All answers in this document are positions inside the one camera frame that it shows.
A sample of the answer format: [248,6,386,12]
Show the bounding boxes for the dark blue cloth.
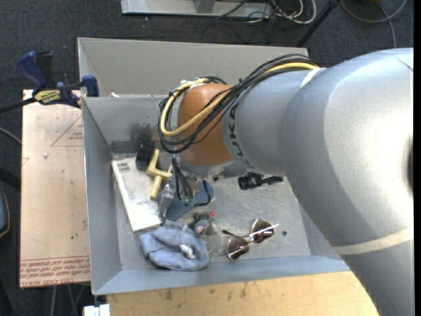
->
[157,178,216,223]

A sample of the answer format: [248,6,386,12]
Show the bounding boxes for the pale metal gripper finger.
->
[158,201,173,219]
[157,186,174,208]

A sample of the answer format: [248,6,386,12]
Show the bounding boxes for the brown lens sunglasses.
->
[221,218,280,261]

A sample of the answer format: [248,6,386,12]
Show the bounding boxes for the white printed booklet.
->
[111,156,166,233]

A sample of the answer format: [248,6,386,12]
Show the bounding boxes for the grey metal bin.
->
[77,37,351,296]

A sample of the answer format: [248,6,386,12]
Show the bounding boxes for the grey toy mouse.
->
[186,210,218,237]

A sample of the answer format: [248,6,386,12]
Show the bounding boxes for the black cylinder on white bracket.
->
[237,171,284,191]

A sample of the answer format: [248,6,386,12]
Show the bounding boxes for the light blue cloth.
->
[138,219,211,272]

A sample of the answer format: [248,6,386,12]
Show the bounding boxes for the brown cardboard board, red print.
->
[19,89,92,289]

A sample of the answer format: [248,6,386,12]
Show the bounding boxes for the tan T-shaped plastic piece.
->
[145,148,174,201]

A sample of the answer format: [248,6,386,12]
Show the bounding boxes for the black round cap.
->
[135,142,156,171]

